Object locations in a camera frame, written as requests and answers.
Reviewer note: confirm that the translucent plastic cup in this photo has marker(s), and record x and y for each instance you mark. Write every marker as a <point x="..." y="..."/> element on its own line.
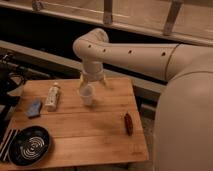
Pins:
<point x="87" y="94"/>

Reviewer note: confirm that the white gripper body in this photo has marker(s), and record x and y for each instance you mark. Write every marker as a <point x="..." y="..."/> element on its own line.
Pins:
<point x="92" y="77"/>

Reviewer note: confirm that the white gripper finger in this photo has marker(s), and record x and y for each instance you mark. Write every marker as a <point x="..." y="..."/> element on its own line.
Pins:
<point x="104" y="82"/>
<point x="82" y="84"/>

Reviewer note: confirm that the black bowl with spiral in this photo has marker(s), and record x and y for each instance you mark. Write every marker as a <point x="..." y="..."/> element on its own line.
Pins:
<point x="29" y="146"/>

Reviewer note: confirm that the white bottle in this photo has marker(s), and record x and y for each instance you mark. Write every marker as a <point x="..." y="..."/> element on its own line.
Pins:
<point x="52" y="97"/>

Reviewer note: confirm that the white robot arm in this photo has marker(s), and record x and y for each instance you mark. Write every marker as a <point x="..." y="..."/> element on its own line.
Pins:
<point x="183" y="127"/>

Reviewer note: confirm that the red brown small object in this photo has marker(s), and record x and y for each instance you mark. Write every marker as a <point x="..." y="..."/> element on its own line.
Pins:
<point x="128" y="124"/>

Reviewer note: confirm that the wooden cutting board tabletop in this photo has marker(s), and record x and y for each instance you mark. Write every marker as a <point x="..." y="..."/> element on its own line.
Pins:
<point x="85" y="135"/>

